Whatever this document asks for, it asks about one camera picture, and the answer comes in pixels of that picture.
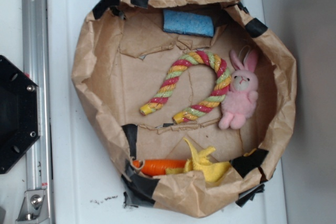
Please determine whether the brown paper bag bin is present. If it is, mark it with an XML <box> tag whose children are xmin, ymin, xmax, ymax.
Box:
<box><xmin>71</xmin><ymin>0</ymin><xmax>297</xmax><ymax>217</ymax></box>

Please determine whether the orange plastic carrot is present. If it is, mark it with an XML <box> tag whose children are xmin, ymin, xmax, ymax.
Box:
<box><xmin>132</xmin><ymin>159</ymin><xmax>186</xmax><ymax>176</ymax></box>

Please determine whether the pink plush bunny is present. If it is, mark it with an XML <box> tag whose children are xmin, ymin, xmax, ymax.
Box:
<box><xmin>218</xmin><ymin>49</ymin><xmax>258</xmax><ymax>130</ymax></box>

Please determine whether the blue sponge block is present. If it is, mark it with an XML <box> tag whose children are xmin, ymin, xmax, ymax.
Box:
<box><xmin>163</xmin><ymin>9</ymin><xmax>215</xmax><ymax>37</ymax></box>

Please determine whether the yellow cloth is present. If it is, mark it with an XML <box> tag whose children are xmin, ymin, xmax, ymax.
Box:
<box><xmin>165</xmin><ymin>137</ymin><xmax>243</xmax><ymax>184</ymax></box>

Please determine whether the multicolored twisted rope toy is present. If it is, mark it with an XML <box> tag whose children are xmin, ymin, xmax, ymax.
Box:
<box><xmin>140</xmin><ymin>50</ymin><xmax>232</xmax><ymax>124</ymax></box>

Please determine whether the aluminium frame rail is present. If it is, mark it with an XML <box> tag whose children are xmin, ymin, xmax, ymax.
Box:
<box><xmin>22</xmin><ymin>0</ymin><xmax>55</xmax><ymax>223</ymax></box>

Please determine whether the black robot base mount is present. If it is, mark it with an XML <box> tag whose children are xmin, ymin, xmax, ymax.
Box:
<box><xmin>0</xmin><ymin>55</ymin><xmax>39</xmax><ymax>174</ymax></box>

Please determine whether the metal corner bracket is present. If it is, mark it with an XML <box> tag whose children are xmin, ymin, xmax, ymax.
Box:
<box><xmin>15</xmin><ymin>189</ymin><xmax>49</xmax><ymax>223</ymax></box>

